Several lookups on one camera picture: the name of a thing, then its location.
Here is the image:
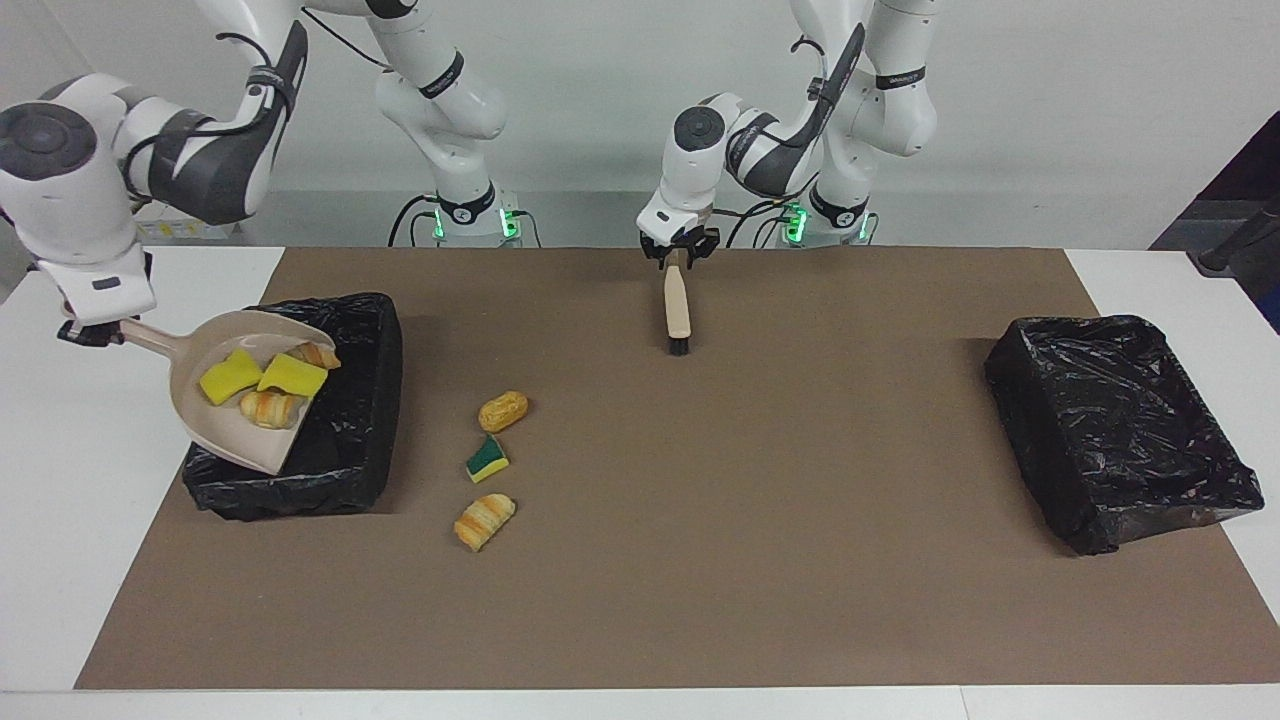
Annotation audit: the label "brown table mat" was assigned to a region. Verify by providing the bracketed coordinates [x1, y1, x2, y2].
[75, 247, 1280, 691]

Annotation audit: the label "bin with black bag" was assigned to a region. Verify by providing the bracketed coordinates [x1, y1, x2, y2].
[182, 292, 404, 522]
[985, 315, 1266, 556]

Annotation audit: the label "beige brush black bristles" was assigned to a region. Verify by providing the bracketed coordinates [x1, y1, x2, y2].
[664, 262, 693, 358]

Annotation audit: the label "notched yellow sponge piece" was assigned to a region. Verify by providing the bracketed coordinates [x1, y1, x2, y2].
[199, 348, 264, 406]

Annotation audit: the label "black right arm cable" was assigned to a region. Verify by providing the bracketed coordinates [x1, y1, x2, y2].
[120, 0, 391, 201]

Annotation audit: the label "small golden croissant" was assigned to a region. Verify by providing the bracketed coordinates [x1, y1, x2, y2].
[240, 389, 301, 430]

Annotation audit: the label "black base cable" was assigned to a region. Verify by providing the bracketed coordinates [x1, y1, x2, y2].
[727, 200, 801, 248]
[388, 193, 441, 248]

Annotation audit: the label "yellow green sponge wedge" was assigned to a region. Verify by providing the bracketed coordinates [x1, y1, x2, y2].
[257, 353, 329, 399]

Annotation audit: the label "black stand leg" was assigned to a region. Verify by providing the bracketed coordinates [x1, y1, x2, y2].
[1187, 195, 1280, 276]

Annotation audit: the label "beige plastic dustpan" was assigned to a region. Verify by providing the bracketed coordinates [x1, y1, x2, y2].
[120, 308, 338, 475]

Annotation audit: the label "black left base cable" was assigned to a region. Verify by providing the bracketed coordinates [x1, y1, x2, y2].
[727, 200, 801, 248]

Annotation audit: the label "green yellow sponge piece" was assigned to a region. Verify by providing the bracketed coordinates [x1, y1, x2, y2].
[465, 434, 510, 485]

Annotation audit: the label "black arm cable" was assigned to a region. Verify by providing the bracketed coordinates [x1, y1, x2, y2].
[700, 35, 866, 216]
[120, 0, 391, 201]

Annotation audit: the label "dark partition panel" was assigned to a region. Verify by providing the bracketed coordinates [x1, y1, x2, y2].
[1150, 110, 1280, 336]

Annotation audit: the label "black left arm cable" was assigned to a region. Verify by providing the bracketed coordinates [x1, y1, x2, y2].
[700, 35, 866, 216]

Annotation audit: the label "black right base cable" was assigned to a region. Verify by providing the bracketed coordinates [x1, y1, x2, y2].
[388, 193, 441, 248]

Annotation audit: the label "round brown bread roll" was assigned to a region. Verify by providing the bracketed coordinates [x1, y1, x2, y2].
[478, 391, 530, 434]

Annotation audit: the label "orange striped croissant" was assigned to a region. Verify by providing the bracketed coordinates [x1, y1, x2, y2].
[454, 493, 518, 553]

